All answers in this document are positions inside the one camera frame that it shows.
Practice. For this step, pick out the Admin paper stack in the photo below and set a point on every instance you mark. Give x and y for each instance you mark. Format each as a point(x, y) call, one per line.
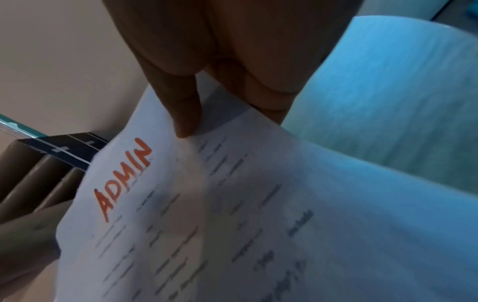
point(261, 221)

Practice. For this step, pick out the clear teal plastic strip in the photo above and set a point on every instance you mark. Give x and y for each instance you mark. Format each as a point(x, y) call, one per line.
point(18, 126)

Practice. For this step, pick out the person's left hand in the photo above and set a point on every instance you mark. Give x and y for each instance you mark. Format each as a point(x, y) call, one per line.
point(26, 236)

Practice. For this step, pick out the person's right hand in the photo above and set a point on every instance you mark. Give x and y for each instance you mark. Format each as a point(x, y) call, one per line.
point(231, 38)

